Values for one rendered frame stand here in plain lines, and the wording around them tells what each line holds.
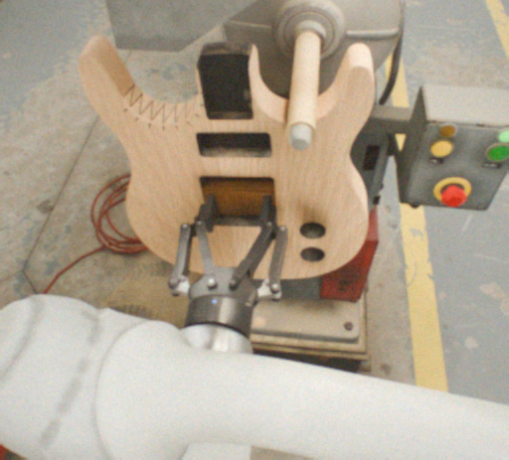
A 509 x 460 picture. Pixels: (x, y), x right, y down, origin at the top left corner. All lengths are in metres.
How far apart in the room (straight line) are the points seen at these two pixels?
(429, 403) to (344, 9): 0.51
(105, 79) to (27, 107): 2.26
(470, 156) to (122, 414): 0.68
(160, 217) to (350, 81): 0.34
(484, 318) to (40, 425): 1.77
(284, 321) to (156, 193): 0.87
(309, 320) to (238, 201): 0.86
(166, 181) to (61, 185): 1.70
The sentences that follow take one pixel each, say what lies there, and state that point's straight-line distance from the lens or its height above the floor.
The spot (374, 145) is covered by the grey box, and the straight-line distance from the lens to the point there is 1.11.
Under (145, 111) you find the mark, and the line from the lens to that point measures 0.63.
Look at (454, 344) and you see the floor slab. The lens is 1.90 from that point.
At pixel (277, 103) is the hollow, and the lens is 0.61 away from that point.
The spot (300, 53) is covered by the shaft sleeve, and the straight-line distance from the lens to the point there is 0.65.
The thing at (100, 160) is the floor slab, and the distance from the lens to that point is 2.42.
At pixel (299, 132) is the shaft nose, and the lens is 0.53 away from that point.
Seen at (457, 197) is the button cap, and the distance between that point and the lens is 0.90.
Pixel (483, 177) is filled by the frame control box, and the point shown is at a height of 1.01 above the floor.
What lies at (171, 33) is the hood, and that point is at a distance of 0.42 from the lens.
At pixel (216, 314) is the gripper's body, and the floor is 1.13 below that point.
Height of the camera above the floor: 1.61
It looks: 49 degrees down
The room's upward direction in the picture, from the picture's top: straight up
